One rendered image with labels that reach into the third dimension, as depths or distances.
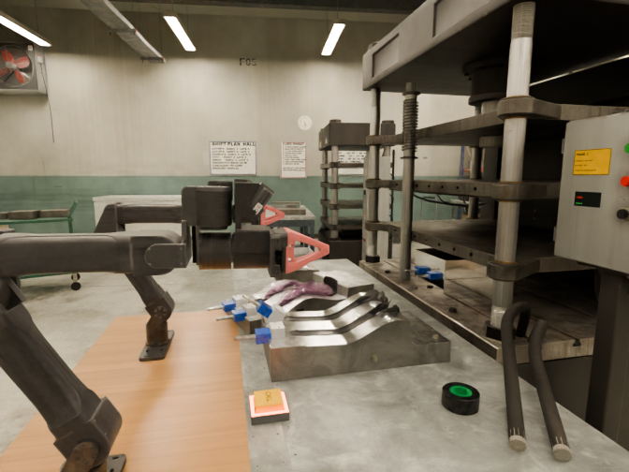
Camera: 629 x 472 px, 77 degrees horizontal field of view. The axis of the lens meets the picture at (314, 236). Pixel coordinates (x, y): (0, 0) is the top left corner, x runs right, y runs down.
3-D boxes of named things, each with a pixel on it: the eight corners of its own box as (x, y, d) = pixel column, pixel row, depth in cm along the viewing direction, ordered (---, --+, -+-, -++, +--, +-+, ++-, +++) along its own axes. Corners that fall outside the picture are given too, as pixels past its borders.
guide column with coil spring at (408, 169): (400, 343, 204) (408, 81, 185) (395, 339, 210) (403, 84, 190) (409, 342, 206) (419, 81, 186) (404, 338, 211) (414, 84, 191)
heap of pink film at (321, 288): (278, 310, 134) (278, 288, 133) (258, 297, 149) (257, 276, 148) (342, 299, 147) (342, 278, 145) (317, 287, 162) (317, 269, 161)
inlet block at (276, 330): (234, 352, 102) (234, 331, 101) (234, 344, 106) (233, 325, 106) (285, 346, 105) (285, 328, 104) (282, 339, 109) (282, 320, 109)
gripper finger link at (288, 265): (323, 225, 68) (269, 225, 66) (333, 230, 61) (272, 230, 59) (322, 263, 69) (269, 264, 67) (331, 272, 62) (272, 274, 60)
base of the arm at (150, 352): (173, 309, 130) (151, 311, 128) (163, 332, 110) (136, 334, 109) (174, 331, 131) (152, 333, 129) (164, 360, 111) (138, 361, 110)
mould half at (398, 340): (270, 382, 99) (270, 331, 97) (261, 340, 124) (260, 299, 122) (449, 361, 110) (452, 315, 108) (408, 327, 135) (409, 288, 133)
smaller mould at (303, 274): (278, 286, 185) (277, 272, 184) (273, 277, 199) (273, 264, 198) (319, 283, 189) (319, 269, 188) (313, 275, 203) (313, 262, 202)
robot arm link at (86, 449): (114, 405, 66) (78, 409, 64) (97, 440, 57) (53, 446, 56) (118, 440, 67) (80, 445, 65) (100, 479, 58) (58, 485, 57)
